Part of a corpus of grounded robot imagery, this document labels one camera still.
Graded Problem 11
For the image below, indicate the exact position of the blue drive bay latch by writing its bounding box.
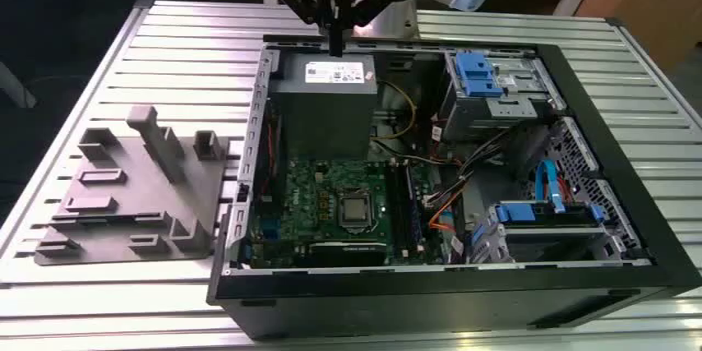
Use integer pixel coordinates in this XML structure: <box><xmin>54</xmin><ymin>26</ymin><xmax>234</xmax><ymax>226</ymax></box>
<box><xmin>453</xmin><ymin>51</ymin><xmax>506</xmax><ymax>98</ymax></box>

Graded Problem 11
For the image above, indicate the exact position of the grey power supply unit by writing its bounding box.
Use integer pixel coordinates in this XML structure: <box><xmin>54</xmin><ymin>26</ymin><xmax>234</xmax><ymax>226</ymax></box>
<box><xmin>269</xmin><ymin>54</ymin><xmax>379</xmax><ymax>161</ymax></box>

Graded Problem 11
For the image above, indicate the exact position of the silver drive cage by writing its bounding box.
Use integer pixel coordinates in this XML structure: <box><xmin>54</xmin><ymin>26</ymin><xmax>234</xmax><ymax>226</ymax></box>
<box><xmin>441</xmin><ymin>50</ymin><xmax>566</xmax><ymax>142</ymax></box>

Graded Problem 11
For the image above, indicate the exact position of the green motherboard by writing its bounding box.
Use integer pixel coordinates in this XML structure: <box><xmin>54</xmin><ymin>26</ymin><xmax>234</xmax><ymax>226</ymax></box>
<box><xmin>241</xmin><ymin>157</ymin><xmax>457</xmax><ymax>268</ymax></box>

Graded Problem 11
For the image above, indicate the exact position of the silver CPU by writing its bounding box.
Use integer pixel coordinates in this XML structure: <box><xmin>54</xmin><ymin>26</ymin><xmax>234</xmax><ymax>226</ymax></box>
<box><xmin>341</xmin><ymin>197</ymin><xmax>373</xmax><ymax>221</ymax></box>

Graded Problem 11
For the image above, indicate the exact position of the grey parts rack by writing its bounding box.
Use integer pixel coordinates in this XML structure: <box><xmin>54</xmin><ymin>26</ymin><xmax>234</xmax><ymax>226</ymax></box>
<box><xmin>34</xmin><ymin>104</ymin><xmax>235</xmax><ymax>266</ymax></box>

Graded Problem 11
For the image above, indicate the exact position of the grey chair base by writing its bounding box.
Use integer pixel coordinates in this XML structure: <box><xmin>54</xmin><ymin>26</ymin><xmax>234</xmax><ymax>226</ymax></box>
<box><xmin>0</xmin><ymin>61</ymin><xmax>38</xmax><ymax>109</ymax></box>

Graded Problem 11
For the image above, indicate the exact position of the blue disk carrier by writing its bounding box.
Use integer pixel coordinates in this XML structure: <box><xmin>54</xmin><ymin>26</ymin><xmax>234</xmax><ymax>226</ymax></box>
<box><xmin>496</xmin><ymin>201</ymin><xmax>608</xmax><ymax>229</ymax></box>

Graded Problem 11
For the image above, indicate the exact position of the black graphics card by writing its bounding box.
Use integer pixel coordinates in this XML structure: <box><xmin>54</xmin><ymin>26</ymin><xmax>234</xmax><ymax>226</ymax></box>
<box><xmin>306</xmin><ymin>239</ymin><xmax>389</xmax><ymax>268</ymax></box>

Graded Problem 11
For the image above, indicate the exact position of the black PC case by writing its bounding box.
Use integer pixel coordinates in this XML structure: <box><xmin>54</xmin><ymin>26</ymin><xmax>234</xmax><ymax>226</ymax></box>
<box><xmin>206</xmin><ymin>33</ymin><xmax>702</xmax><ymax>342</ymax></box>

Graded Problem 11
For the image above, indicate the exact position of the yellow wire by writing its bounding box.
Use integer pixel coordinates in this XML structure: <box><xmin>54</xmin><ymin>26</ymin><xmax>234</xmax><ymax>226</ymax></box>
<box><xmin>375</xmin><ymin>81</ymin><xmax>418</xmax><ymax>141</ymax></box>

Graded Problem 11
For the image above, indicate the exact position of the black cable bundle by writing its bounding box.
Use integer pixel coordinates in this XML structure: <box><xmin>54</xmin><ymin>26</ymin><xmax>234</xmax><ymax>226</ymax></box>
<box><xmin>428</xmin><ymin>124</ymin><xmax>545</xmax><ymax>204</ymax></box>

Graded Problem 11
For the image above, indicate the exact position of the orange wire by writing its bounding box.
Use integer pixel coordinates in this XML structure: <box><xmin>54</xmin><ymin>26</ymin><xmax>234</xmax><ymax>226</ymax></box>
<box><xmin>428</xmin><ymin>202</ymin><xmax>457</xmax><ymax>233</ymax></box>

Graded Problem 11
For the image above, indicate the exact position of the blue flat data cable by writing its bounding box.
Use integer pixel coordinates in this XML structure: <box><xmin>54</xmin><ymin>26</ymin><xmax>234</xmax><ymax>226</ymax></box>
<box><xmin>534</xmin><ymin>159</ymin><xmax>570</xmax><ymax>215</ymax></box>

